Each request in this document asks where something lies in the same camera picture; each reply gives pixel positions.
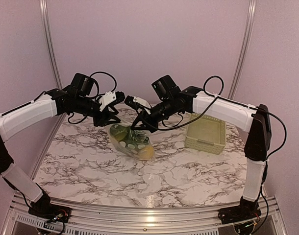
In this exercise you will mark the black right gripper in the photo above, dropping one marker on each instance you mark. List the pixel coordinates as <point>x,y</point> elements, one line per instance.
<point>147,121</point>

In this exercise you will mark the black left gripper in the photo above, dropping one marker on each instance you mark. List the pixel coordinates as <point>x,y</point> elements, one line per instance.
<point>106,115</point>

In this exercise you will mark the polka dot zip top bag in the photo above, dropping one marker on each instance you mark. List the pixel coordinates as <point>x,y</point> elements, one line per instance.
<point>130,149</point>

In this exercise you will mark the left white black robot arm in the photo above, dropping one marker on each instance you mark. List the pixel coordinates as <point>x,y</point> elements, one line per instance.
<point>14,121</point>

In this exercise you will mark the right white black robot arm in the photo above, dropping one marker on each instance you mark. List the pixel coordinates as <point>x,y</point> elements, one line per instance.
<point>253,120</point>

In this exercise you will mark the green fake cucumber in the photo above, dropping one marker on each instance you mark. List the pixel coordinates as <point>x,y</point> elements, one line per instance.
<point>137,137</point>

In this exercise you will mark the yellow fake fruit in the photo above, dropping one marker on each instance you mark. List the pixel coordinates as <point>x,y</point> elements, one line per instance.
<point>118,132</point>

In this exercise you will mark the pale green plastic basket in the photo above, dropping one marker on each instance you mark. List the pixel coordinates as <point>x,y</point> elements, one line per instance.
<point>207,134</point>

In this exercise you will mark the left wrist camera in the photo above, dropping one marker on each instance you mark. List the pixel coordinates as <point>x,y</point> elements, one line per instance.
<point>110,98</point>

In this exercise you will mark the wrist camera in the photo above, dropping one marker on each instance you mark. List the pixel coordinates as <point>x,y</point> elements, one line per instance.
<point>110,98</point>
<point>136,103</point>

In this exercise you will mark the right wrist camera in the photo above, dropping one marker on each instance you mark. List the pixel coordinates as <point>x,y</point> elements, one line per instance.
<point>136,103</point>

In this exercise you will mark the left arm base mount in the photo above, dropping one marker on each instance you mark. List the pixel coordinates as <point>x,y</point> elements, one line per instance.
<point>53,213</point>

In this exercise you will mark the right aluminium frame post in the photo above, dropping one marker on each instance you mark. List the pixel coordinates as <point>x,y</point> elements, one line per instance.
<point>244,48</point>

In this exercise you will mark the aluminium frame post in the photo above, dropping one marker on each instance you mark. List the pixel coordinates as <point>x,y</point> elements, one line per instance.
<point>48,37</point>
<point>244,48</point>

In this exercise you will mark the left aluminium frame post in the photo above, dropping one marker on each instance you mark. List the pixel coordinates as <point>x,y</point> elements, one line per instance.
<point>48,37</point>

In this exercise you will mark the front aluminium rail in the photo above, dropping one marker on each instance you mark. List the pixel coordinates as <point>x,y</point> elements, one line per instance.
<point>90,219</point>

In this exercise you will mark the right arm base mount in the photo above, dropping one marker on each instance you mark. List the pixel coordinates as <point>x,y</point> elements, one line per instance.
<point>237,214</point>

